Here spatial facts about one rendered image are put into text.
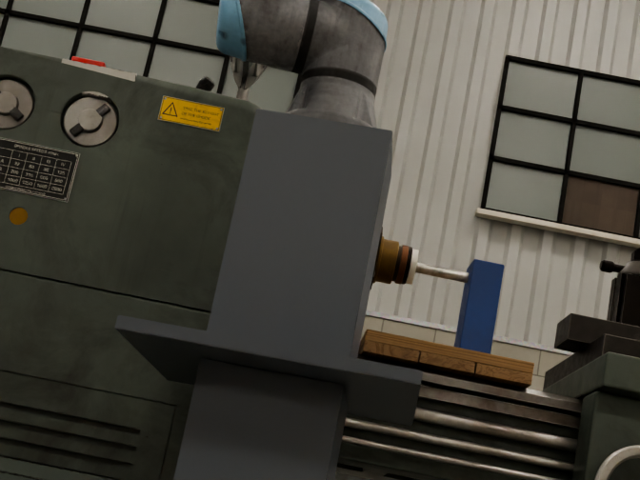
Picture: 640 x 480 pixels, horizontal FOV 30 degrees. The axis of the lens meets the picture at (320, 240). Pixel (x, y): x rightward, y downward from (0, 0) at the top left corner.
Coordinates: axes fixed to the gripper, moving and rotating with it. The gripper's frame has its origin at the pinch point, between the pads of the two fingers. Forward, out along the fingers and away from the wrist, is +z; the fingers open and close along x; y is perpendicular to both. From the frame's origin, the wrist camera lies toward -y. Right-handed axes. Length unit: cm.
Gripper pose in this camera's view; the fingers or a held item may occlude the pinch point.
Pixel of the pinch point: (243, 83)
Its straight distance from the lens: 228.5
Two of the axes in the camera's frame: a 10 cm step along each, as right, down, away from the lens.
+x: 9.8, 2.0, 0.0
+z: -1.9, 9.4, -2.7
